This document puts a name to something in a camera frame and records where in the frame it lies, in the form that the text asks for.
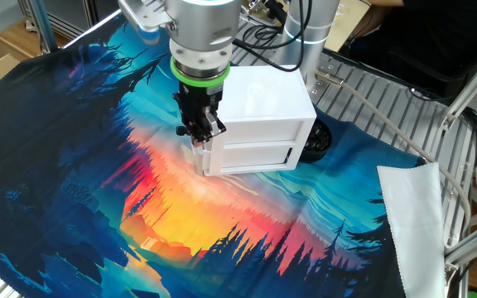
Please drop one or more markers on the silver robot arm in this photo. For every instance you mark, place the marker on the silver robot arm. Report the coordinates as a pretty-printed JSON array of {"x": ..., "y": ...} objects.
[{"x": 201, "y": 25}]

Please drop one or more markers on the white drawer cabinet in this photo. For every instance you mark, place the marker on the white drawer cabinet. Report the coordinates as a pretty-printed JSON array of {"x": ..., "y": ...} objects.
[{"x": 263, "y": 99}]

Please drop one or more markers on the dark aluminium rack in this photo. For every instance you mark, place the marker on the dark aluminium rack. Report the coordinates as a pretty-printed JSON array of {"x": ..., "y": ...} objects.
[{"x": 73, "y": 12}]

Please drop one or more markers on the beige board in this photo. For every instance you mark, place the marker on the beige board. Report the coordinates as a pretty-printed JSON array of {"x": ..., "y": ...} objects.
[{"x": 350, "y": 25}]

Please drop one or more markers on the colourful forest landscape cloth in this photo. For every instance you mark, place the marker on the colourful forest landscape cloth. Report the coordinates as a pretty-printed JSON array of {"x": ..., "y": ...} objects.
[{"x": 77, "y": 165}]

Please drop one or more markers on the white cloth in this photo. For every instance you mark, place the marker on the white cloth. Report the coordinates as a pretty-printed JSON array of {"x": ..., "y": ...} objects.
[{"x": 412, "y": 227}]

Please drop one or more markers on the white drawer with black knob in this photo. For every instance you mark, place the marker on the white drawer with black knob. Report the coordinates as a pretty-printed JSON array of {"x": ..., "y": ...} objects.
[{"x": 263, "y": 132}]

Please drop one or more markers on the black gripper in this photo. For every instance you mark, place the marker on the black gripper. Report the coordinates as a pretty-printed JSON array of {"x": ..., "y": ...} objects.
[{"x": 199, "y": 99}]

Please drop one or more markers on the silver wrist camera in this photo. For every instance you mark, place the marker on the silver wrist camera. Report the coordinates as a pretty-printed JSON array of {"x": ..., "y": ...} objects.
[{"x": 147, "y": 14}]

